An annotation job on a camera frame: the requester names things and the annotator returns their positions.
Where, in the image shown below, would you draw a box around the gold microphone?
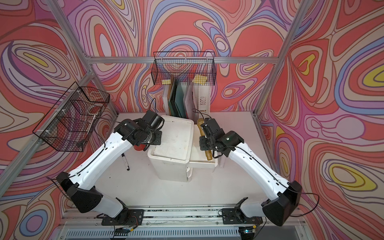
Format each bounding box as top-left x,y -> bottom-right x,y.
197,118 -> 213,161

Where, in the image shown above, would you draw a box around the white pull-out drawer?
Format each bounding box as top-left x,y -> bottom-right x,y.
188,125 -> 218,172

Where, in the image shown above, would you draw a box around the white drawer cabinet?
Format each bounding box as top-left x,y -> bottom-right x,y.
148,115 -> 194,183

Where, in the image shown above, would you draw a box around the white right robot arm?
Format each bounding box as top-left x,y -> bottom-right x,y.
199,131 -> 303,227

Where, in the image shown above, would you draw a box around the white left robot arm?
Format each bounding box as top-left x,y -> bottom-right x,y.
57,117 -> 165,225

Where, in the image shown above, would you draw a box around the green folders in organizer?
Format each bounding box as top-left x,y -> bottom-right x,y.
168,79 -> 187,119

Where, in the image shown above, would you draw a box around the black white marker pen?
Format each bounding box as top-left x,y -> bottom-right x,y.
122,154 -> 130,171

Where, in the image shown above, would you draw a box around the white plastic file organizer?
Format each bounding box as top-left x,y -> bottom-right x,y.
162,85 -> 211,123

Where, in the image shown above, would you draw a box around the yellow sticky note pad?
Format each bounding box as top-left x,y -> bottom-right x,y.
192,75 -> 208,85

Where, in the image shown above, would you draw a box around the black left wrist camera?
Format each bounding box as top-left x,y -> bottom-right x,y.
142,110 -> 165,131

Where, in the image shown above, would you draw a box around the black wire basket at back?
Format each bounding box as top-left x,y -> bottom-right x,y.
151,51 -> 217,86

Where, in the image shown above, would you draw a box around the black wire basket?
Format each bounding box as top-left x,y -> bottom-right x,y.
151,51 -> 217,86
33,83 -> 110,152

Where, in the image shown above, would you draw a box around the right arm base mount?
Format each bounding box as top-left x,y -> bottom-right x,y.
218,197 -> 263,226

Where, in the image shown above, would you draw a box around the black wire basket on left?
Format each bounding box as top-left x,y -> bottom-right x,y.
33,83 -> 110,152

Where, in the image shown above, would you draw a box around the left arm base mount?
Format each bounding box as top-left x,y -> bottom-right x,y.
102,198 -> 145,227

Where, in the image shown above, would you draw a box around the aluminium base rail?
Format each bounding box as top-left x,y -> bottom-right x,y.
50,205 -> 315,240

